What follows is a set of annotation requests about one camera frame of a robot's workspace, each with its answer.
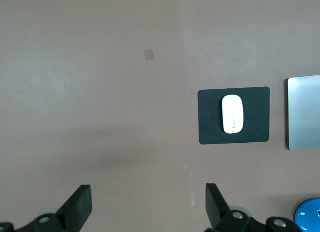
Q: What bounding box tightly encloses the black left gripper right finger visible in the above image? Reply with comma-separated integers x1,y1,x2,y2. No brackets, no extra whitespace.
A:
204,183,305,232

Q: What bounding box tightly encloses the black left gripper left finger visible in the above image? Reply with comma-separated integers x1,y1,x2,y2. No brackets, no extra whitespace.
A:
0,184,93,232

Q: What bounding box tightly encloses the white computer mouse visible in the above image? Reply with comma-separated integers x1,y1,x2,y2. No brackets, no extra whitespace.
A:
221,94,244,135

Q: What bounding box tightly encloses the black mouse pad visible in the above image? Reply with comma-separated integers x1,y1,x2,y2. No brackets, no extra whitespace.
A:
197,86,271,145

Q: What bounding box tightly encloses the blue desk lamp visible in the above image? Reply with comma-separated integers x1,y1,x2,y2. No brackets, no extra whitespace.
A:
294,197,320,232

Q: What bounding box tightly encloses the silver laptop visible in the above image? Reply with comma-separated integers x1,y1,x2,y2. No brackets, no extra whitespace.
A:
284,74,320,151

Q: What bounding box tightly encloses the small brown tape patch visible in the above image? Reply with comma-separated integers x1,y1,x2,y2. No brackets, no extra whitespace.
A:
143,48,155,61

